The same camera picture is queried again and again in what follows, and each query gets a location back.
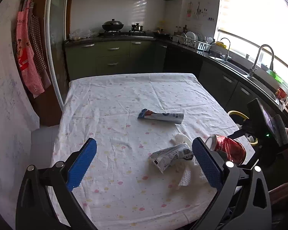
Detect white dish rack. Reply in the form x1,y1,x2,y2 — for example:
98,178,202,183
177,31,211,52

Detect small steel faucet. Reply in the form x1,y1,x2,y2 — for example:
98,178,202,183
220,37,231,62

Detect small steel pot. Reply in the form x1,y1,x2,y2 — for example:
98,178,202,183
131,23,143,32

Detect tall steel kitchen faucet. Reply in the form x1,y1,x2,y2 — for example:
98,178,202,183
249,44,275,77

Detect black wok with lid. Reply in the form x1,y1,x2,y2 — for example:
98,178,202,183
102,19,124,32

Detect person's left forearm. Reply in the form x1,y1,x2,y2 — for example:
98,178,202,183
268,182,288,205

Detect crushed red soda can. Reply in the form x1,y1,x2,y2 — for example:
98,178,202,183
205,135,247,165

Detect stainless steel double sink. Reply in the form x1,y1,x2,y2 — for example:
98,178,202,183
210,57,279,105

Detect white paper towel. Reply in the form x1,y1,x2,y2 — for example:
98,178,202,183
170,133,208,188

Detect green lower kitchen cabinets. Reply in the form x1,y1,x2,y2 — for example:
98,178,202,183
65,39,167,81

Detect red patterned apron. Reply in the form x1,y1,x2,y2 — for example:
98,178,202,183
16,0,45,98

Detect checkered dark apron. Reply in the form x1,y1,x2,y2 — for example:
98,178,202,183
28,0,51,89

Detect blue white stick packet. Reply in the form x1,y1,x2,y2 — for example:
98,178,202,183
138,108,184,124

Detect yellow rimmed trash bin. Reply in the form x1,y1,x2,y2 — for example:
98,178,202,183
227,110,258,147

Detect white floral tablecloth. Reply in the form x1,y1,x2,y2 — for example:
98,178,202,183
52,73,238,229

